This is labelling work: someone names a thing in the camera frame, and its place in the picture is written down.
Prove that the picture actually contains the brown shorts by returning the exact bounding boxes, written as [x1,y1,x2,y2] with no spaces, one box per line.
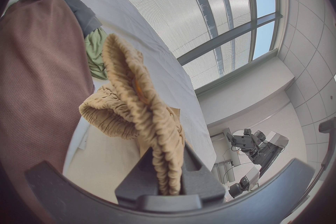
[0,0,96,184]

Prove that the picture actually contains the tan shorts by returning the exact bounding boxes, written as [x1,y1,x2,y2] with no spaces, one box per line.
[79,33,187,196]

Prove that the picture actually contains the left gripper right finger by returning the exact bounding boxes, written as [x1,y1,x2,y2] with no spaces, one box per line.
[181,143,226,201]

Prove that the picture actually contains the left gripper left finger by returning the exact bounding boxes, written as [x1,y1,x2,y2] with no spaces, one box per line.
[115,147,158,205]

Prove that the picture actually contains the bed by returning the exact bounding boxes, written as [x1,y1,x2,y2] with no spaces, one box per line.
[0,0,217,205]

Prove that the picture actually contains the black garment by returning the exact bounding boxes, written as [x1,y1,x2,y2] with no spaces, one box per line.
[61,0,103,37]

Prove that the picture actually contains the green garment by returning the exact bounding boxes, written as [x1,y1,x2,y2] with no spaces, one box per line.
[85,27,110,80]

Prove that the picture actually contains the window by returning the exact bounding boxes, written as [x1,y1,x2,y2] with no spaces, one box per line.
[123,0,285,96]

